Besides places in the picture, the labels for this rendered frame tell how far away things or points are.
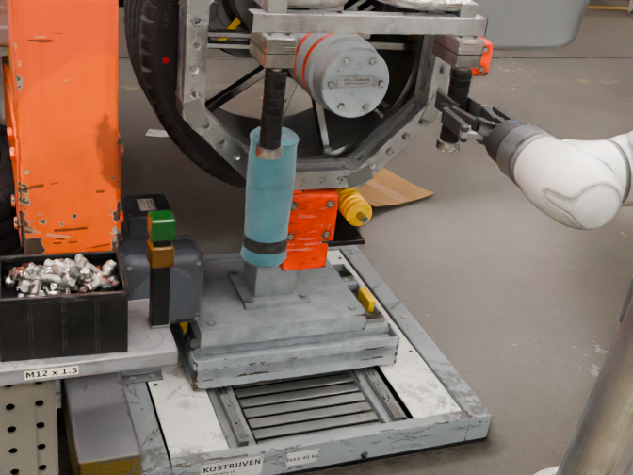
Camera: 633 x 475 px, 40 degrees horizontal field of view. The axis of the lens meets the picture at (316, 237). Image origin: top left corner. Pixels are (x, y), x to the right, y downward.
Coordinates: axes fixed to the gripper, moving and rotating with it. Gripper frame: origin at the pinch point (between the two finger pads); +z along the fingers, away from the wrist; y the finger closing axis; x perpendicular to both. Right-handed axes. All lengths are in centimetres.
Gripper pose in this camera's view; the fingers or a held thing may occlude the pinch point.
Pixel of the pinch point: (457, 105)
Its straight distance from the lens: 155.6
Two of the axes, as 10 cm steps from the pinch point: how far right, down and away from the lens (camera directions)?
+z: -3.5, -4.7, 8.1
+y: 9.3, -0.7, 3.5
